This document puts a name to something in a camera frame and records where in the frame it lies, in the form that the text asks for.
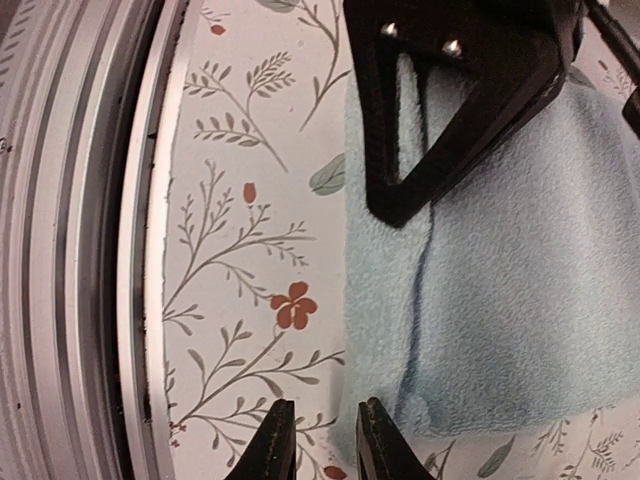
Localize light blue towel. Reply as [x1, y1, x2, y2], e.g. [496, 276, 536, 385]
[327, 29, 640, 464]

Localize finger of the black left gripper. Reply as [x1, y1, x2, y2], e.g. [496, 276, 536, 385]
[343, 1, 583, 228]

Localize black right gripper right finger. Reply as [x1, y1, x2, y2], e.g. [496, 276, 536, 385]
[356, 397, 434, 480]

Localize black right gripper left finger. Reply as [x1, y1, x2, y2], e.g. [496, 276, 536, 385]
[225, 399, 295, 480]

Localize front aluminium rail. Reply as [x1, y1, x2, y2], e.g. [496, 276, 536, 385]
[1, 1, 194, 479]

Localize floral table mat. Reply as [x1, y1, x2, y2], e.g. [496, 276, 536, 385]
[162, 0, 640, 480]

